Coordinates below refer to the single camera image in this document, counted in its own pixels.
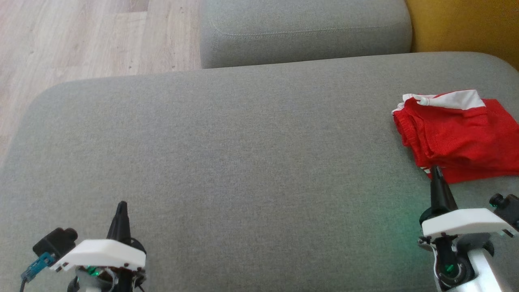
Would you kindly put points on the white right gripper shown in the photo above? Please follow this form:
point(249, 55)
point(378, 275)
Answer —
point(462, 221)

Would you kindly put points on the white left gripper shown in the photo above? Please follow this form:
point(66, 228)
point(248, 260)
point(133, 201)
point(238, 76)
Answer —
point(105, 253)

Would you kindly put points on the red shorts white stripe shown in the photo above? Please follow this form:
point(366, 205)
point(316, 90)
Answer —
point(442, 129)

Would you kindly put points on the red basketball jersey white sleeves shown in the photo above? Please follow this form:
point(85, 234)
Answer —
point(502, 138)

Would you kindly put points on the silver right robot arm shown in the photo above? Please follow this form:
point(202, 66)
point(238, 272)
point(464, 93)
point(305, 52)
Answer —
point(466, 263)

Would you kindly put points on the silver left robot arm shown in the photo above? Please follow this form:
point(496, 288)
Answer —
point(121, 280)

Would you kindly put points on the grey fabric sofa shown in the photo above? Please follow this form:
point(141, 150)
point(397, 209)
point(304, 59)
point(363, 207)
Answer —
point(243, 162)

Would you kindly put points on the yellow cushion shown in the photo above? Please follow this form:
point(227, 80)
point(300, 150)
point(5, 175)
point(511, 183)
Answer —
point(466, 24)

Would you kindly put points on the grey sofa back cushion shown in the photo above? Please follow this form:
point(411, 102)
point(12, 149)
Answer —
point(304, 28)

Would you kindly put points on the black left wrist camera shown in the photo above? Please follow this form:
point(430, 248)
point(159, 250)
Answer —
point(56, 241)

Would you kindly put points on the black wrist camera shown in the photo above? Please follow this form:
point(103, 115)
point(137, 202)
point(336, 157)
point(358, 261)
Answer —
point(56, 241)
point(507, 207)

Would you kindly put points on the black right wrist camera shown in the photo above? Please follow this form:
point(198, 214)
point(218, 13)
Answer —
point(507, 207)

